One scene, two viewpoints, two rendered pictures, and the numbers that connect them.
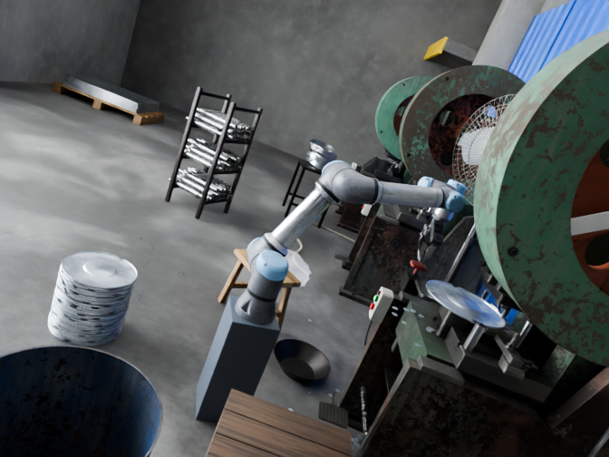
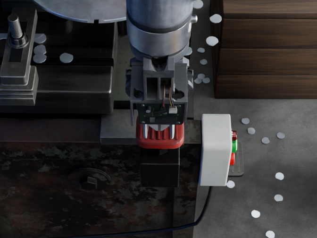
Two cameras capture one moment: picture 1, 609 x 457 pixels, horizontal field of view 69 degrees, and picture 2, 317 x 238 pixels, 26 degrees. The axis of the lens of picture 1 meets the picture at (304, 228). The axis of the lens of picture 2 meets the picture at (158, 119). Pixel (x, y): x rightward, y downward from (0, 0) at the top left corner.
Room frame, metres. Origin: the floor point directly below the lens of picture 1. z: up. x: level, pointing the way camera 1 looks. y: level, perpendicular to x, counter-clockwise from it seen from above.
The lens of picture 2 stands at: (2.38, -0.49, 1.58)
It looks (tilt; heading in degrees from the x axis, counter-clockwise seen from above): 54 degrees down; 182
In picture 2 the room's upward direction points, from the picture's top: straight up
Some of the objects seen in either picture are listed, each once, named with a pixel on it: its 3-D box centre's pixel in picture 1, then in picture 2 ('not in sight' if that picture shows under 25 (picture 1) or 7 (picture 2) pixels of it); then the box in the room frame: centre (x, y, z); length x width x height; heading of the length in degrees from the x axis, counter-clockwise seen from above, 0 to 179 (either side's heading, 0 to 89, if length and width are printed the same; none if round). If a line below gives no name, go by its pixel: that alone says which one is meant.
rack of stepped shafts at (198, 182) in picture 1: (212, 154); not in sight; (3.54, 0.92, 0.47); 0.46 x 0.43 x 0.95; 72
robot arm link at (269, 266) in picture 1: (268, 272); not in sight; (1.47, 0.06, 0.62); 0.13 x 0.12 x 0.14; 22
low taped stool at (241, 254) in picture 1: (257, 291); not in sight; (2.19, 0.11, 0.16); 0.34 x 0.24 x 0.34; 42
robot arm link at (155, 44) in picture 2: (442, 211); (162, 23); (1.83, -0.51, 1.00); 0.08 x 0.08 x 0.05
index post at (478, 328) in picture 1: (474, 335); not in sight; (1.30, -0.63, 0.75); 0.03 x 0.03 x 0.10; 2
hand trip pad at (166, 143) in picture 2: (415, 271); (159, 140); (1.80, -0.51, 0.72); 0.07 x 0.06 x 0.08; 92
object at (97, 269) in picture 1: (101, 268); not in sight; (1.61, 0.72, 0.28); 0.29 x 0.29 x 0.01
